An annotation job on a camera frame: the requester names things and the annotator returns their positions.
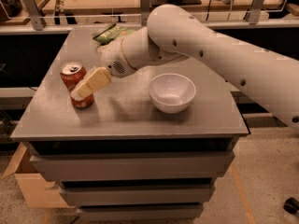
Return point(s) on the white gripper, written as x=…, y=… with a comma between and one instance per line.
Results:
x=114, y=60

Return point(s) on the red coke can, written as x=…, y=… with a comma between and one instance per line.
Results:
x=71, y=74

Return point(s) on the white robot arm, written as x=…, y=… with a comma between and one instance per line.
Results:
x=269, y=79

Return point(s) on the green chip bag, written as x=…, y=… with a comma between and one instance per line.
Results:
x=111, y=33

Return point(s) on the white ceramic bowl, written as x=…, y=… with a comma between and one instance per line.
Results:
x=171, y=93

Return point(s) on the grey drawer cabinet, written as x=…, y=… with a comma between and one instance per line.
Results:
x=122, y=158

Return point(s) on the cardboard box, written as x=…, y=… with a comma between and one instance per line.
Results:
x=36, y=191

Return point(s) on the black caster wheel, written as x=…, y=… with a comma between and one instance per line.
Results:
x=291, y=205

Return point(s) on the grey metal bracket left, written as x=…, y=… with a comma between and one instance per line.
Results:
x=34, y=15

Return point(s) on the grey metal bracket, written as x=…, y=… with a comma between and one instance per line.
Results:
x=144, y=11
x=252, y=16
x=34, y=15

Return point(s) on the grey metal bracket middle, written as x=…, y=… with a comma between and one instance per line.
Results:
x=144, y=11

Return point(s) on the grey metal bracket right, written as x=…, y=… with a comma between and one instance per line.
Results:
x=252, y=16

